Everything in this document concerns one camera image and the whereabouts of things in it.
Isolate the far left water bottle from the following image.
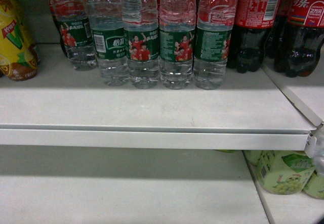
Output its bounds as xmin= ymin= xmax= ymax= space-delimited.
xmin=50 ymin=0 xmax=97 ymax=71

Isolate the right water bottle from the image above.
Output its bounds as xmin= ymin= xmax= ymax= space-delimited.
xmin=193 ymin=0 xmax=237 ymax=90

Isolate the green label water bottle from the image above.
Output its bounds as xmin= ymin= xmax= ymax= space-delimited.
xmin=159 ymin=0 xmax=196 ymax=89

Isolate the athletes label water bottle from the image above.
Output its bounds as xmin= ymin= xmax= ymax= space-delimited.
xmin=122 ymin=0 xmax=159 ymax=89

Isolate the right green grape drink bottle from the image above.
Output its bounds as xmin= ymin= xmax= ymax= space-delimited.
xmin=303 ymin=170 xmax=323 ymax=200

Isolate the white right adjoining shelf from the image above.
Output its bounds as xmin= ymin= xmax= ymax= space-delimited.
xmin=262 ymin=59 xmax=323 ymax=134

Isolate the cola bottle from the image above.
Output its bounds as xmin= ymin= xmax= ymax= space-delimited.
xmin=273 ymin=0 xmax=323 ymax=77
xmin=227 ymin=0 xmax=280 ymax=73

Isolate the left cola bottle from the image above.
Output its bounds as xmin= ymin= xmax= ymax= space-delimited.
xmin=227 ymin=0 xmax=280 ymax=73

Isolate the green grape drink bottle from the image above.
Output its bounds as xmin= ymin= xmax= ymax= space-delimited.
xmin=256 ymin=150 xmax=315 ymax=195
xmin=303 ymin=170 xmax=323 ymax=200

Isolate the white metal upper shelf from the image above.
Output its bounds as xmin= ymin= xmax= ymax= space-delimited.
xmin=1 ymin=44 xmax=315 ymax=150

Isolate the yellow lemon tea bottle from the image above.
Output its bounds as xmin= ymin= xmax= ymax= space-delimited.
xmin=1 ymin=0 xmax=39 ymax=81

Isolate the right cola bottle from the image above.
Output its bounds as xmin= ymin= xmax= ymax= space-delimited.
xmin=273 ymin=0 xmax=323 ymax=77

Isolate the barcode label water bottle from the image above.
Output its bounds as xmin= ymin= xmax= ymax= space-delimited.
xmin=86 ymin=0 xmax=129 ymax=86

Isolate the left green grape drink bottle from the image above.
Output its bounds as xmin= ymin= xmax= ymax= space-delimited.
xmin=256 ymin=150 xmax=315 ymax=195

